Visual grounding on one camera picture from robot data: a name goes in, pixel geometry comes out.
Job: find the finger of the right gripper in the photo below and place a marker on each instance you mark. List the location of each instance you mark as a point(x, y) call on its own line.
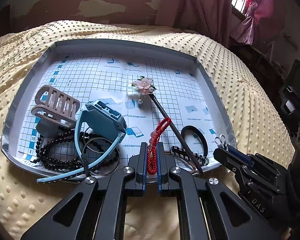
point(242, 156)
point(235, 167)

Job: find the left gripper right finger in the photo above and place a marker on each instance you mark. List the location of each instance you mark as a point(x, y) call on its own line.
point(207, 209)

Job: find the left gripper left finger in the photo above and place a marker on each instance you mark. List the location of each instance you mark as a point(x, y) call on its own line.
point(95, 209)

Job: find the silver chain clip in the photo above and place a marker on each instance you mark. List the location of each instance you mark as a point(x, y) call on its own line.
point(221, 141)

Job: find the blue smart watch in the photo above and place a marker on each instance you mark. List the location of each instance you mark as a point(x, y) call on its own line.
point(105, 122)

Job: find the thin metal bangle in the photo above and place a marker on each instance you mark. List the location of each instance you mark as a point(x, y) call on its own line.
point(95, 146)

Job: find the yellow dotted blanket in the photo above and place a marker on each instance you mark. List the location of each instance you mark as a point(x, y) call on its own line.
point(257, 125)

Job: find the grey shallow tray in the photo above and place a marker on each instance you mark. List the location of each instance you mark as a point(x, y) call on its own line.
point(104, 70)

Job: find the flower hair stick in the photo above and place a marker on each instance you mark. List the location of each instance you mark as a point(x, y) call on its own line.
point(145, 87)

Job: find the pink curtain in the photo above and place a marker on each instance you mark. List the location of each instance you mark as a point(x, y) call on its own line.
point(264, 21)

